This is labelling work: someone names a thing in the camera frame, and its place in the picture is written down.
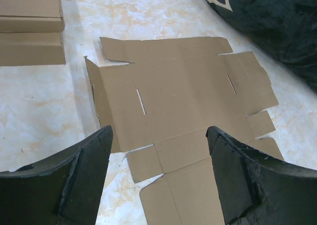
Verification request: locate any black floral plush pillow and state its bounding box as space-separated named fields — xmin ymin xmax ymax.
xmin=206 ymin=0 xmax=317 ymax=91

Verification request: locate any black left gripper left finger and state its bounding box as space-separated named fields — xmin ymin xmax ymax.
xmin=0 ymin=126 xmax=113 ymax=225

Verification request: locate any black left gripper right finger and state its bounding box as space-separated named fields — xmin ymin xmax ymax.
xmin=206 ymin=126 xmax=317 ymax=225

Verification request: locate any small folded cardboard box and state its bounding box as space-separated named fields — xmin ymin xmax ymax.
xmin=0 ymin=0 xmax=65 ymax=33

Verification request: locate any large folded cardboard box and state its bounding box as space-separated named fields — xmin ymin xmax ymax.
xmin=0 ymin=33 xmax=66 ymax=66

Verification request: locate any brown cardboard box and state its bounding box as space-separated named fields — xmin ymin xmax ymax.
xmin=85 ymin=37 xmax=281 ymax=225

